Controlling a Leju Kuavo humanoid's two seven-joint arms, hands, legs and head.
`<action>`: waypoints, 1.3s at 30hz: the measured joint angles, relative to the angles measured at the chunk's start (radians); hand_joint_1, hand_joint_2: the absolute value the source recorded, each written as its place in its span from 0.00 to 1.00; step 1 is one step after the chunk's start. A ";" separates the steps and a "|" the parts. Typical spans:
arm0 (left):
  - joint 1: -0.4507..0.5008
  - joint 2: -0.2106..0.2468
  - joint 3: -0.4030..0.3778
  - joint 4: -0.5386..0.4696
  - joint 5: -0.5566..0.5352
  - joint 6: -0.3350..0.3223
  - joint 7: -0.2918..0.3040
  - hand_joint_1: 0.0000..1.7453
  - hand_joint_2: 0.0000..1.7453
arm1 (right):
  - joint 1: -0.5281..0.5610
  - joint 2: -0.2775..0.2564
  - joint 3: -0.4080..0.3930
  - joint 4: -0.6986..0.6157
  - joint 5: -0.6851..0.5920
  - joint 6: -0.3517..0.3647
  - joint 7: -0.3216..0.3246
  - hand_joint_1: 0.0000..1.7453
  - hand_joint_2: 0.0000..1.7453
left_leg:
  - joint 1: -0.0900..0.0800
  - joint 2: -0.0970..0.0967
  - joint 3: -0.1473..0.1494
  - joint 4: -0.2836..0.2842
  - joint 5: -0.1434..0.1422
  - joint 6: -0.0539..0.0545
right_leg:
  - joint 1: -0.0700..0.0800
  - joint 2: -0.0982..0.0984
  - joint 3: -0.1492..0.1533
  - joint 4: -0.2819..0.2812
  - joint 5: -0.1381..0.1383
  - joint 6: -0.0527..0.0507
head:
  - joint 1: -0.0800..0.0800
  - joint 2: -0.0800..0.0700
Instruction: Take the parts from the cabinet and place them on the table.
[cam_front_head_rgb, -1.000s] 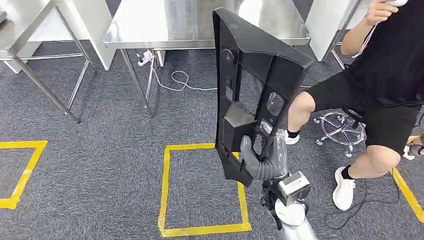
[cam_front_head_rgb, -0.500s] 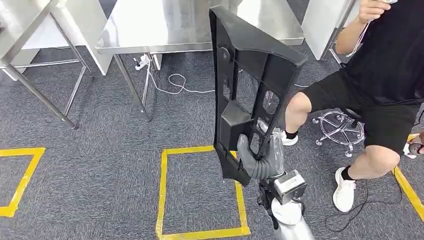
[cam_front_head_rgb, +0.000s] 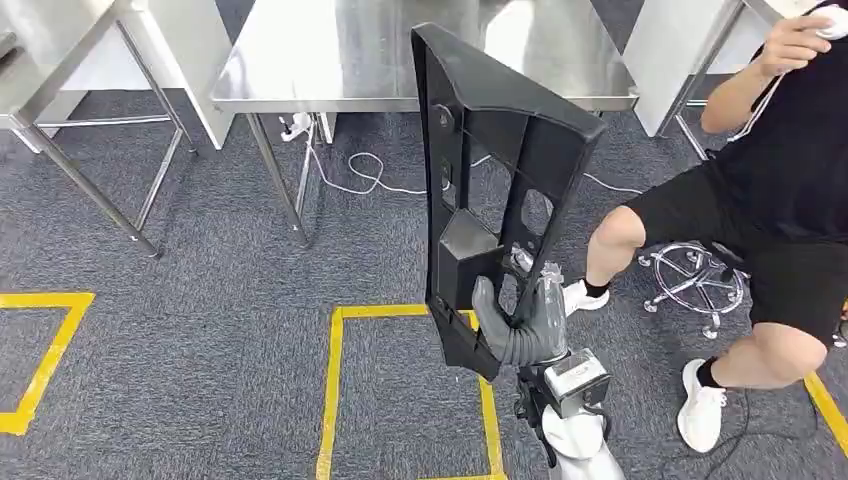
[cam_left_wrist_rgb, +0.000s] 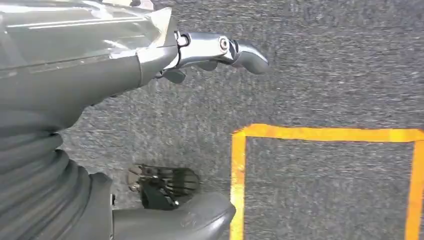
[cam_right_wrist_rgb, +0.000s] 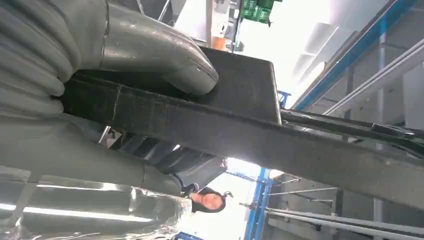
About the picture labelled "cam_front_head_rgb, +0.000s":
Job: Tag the black plastic plate bracket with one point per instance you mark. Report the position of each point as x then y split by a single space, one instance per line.
464 265

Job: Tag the white handheld device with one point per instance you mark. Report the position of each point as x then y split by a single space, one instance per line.
833 23

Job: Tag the white power plug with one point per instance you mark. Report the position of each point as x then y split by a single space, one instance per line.
296 126

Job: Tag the yellow floor tape square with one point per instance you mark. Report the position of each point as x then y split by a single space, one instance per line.
331 397
46 371

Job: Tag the stainless steel table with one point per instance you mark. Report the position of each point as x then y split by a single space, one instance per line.
364 53
40 60
682 60

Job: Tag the chrome wheeled stool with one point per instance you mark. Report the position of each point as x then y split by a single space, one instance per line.
696 281

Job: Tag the person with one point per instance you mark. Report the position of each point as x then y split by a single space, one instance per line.
788 172

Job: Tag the person's hand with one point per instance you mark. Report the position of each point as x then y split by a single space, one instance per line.
788 46

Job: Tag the yellow floor tape strip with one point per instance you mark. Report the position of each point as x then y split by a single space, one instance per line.
828 411

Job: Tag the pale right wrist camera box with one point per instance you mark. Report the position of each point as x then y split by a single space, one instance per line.
576 381

